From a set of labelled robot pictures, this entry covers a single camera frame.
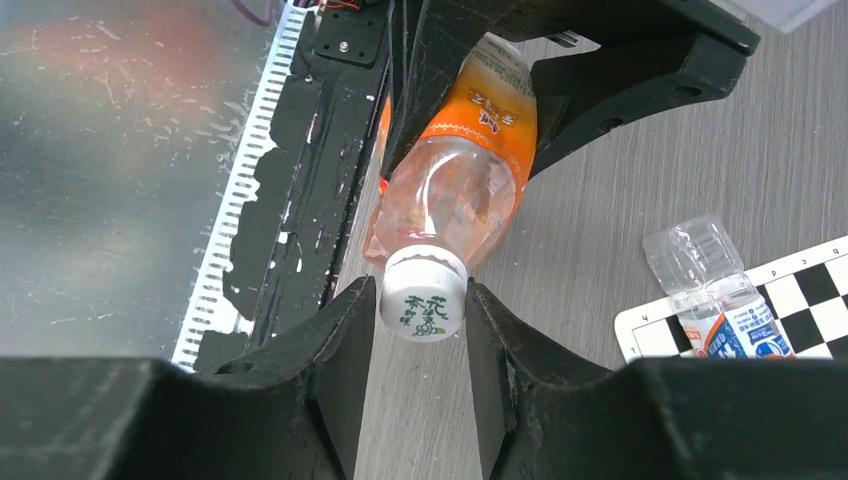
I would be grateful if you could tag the white green cap front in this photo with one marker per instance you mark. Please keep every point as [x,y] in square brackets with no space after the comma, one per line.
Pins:
[423,293]

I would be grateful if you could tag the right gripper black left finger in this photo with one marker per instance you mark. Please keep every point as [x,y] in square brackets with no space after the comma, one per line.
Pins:
[290,409]

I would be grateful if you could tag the clear bottle blue label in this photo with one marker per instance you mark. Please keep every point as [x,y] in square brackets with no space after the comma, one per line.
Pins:
[719,309]

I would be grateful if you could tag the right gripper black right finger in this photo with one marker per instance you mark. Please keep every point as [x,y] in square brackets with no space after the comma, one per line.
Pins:
[545,412]

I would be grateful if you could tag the orange crushed plastic bottle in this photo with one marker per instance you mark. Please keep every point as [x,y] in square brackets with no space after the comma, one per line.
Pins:
[461,183]

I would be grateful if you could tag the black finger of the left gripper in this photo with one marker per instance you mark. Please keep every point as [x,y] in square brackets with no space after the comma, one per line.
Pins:
[652,56]
[428,43]

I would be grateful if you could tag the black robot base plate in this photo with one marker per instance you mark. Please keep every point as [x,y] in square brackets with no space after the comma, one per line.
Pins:
[274,252]

